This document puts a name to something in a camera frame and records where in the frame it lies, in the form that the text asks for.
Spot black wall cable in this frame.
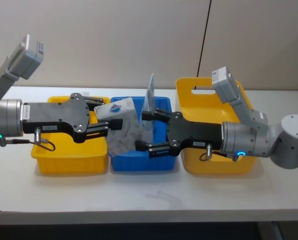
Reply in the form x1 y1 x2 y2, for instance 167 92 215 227
194 0 213 90

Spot small yellow plastic bin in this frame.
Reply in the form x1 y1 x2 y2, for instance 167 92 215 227
30 96 109 175

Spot white soft tissue pack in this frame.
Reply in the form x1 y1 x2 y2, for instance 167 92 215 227
93 96 144 157

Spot right gripper dark cable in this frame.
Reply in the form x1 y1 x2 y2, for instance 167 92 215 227
199 144 240 162

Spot gripper dark cable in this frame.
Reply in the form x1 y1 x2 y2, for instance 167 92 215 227
199 144 240 162
0 126 56 152

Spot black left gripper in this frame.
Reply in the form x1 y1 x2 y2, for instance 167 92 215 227
21 93 124 144

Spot large yellow bin with handle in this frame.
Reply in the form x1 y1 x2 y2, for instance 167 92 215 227
175 77 259 175

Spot left gripper dark cable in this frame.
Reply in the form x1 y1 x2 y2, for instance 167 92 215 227
0 126 56 152

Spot blue plastic bin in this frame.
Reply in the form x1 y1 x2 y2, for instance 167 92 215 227
109 96 178 172

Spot clear plastic packet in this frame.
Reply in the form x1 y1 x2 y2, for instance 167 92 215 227
142 72 156 143

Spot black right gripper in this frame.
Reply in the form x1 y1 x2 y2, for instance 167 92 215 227
135 107 223 159

